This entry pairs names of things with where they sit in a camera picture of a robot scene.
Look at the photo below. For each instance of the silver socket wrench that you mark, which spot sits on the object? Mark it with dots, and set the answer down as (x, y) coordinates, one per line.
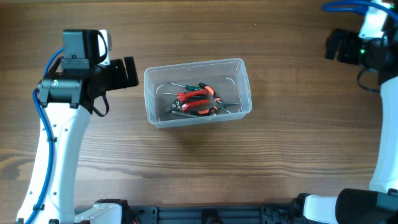
(184, 114)

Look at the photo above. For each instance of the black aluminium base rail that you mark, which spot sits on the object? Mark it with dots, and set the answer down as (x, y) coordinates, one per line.
(257, 214)

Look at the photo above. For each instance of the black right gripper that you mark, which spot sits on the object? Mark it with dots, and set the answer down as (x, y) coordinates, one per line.
(343, 50)

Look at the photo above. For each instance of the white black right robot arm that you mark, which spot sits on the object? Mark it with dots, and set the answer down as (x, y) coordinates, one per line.
(349, 134)

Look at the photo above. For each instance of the red black screwdriver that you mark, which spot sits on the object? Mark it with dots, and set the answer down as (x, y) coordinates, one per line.
(170, 93)

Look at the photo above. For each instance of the red pruning shears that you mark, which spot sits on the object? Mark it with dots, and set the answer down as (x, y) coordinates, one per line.
(187, 100)

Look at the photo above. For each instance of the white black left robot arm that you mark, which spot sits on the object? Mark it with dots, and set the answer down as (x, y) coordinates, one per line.
(77, 74)

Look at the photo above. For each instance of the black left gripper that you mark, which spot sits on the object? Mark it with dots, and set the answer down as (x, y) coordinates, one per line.
(115, 73)

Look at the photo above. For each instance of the clear plastic container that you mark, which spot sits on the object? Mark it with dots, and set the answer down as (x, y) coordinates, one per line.
(228, 77)

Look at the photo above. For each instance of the green handled screwdriver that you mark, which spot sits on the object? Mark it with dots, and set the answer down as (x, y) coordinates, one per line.
(187, 87)

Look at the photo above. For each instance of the orange black needle-nose pliers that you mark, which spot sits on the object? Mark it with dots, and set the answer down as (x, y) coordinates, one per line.
(221, 104)

